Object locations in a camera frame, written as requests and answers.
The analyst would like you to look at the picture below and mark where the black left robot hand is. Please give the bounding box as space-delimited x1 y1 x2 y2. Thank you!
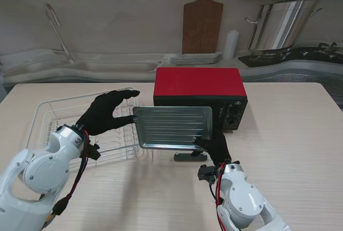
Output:
76 89 141 137

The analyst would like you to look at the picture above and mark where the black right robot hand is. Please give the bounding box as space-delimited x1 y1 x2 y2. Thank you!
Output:
191 129 233 167

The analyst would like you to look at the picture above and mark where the glass oven door with handle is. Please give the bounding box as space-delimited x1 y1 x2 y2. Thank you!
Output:
155 149 212 162

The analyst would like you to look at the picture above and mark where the ribbed metal baking tray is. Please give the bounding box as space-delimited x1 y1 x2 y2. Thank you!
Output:
132 106 213 151

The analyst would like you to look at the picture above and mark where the red-topped black toaster oven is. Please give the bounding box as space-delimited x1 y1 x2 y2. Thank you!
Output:
152 67 248 132

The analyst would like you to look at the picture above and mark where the white kitchen sink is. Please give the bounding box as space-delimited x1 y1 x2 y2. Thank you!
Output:
61 61 164 73

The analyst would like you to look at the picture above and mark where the chrome kitchen faucet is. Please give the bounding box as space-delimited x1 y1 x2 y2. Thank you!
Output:
45 3 76 64

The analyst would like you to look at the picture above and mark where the stack of white plates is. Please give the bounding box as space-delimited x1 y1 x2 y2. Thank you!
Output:
169 53 223 65

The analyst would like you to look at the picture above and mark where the white cylindrical bottle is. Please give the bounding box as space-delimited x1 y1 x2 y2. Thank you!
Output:
224 29 240 60

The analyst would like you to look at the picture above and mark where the black gas stove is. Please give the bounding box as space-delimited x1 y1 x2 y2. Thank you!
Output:
237 42 343 68

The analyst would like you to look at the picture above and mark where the brown wooden cutting board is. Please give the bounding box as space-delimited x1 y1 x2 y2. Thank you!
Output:
182 0 224 54

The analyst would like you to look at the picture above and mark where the stainless steel stock pot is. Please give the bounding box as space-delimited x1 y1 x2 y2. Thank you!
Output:
244 0 324 52

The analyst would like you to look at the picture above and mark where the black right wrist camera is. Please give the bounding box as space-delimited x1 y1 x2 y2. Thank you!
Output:
198 164 219 182

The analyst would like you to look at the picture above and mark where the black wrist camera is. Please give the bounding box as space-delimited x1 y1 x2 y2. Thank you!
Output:
87 144 102 161
198 164 219 182

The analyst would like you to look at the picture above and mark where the red black right arm cable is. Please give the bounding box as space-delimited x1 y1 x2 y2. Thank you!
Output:
208 162 228 231

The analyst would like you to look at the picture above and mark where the red black arm cable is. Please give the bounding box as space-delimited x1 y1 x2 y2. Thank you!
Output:
40 130 91 226
208 162 228 231

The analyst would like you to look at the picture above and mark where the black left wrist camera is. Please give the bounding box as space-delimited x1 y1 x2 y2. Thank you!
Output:
87 144 102 161

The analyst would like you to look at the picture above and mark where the white wire dish rack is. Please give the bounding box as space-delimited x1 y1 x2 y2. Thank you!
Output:
28 86 147 167

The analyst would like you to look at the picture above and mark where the red black left arm cable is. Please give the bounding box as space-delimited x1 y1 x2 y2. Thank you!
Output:
40 130 91 226

